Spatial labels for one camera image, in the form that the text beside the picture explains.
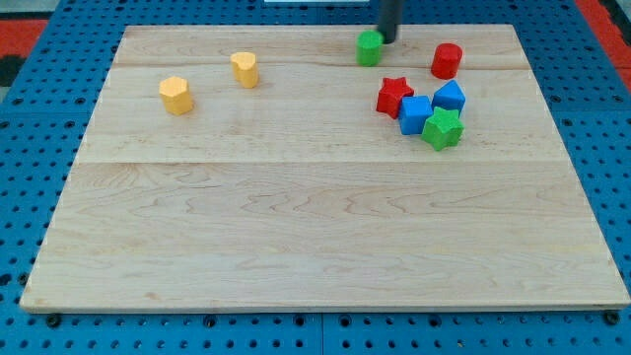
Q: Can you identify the green cylinder block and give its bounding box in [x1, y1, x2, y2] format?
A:
[356, 30, 384, 67]

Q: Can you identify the blue cube block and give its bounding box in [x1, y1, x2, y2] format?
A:
[398, 96, 433, 135]

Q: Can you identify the red cylinder block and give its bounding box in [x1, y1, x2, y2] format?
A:
[431, 43, 463, 80]

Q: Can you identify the yellow heart block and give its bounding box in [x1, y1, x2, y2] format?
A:
[230, 51, 259, 89]

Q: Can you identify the red star block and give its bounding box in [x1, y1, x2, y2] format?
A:
[376, 77, 414, 119]

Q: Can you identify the green star block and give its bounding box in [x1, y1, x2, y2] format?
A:
[421, 106, 464, 151]

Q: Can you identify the yellow hexagon block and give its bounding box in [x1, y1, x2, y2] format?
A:
[159, 76, 194, 115]

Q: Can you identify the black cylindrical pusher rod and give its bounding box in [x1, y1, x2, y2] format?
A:
[377, 0, 404, 44]

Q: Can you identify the blue pentagon block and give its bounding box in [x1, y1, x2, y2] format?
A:
[431, 80, 466, 113]

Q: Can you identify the wooden board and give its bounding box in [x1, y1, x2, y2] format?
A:
[20, 25, 630, 314]

